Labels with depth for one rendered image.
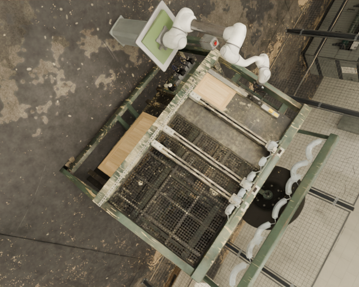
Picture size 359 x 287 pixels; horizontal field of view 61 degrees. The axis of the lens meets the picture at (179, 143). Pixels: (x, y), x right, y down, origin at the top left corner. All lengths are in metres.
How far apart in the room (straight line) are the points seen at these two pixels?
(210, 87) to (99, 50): 1.33
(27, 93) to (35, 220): 1.53
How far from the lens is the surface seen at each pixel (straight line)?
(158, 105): 3.82
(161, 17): 3.22
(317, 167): 3.74
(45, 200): 4.03
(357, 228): 7.67
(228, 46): 2.78
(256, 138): 3.41
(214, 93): 3.55
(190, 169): 3.24
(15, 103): 3.48
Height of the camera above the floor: 3.22
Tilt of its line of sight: 40 degrees down
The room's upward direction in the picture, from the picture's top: 115 degrees clockwise
